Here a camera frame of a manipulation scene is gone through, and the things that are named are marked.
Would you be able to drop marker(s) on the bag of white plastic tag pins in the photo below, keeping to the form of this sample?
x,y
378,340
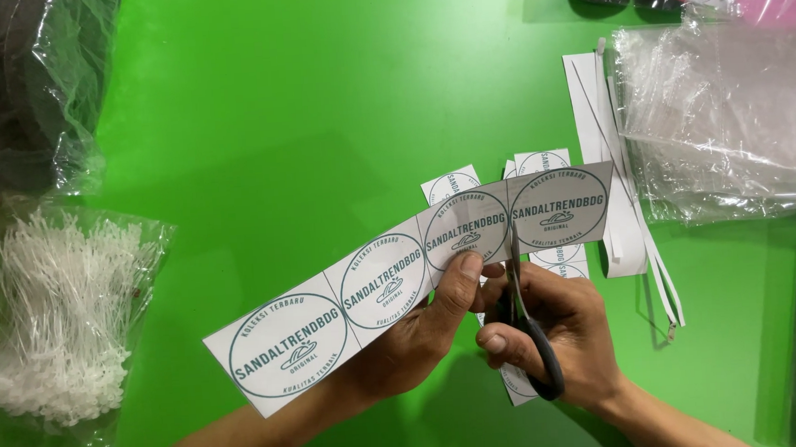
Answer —
x,y
58,320

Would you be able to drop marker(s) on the person's left hand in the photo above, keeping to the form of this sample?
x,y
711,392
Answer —
x,y
405,347

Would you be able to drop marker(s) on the pile of cut label stickers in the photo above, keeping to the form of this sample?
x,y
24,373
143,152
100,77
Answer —
x,y
533,167

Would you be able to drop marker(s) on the stack of clear plastic bags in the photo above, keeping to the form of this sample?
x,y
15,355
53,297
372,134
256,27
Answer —
x,y
730,113

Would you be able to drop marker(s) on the person's right hand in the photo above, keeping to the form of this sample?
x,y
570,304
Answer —
x,y
571,337

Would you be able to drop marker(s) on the clear bag of dark goods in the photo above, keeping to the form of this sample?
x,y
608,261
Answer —
x,y
17,88

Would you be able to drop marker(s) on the white paper trimming strips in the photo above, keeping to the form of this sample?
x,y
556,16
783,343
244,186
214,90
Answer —
x,y
617,189

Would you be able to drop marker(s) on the white label sticker strip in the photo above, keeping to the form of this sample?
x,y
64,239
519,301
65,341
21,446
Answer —
x,y
401,278

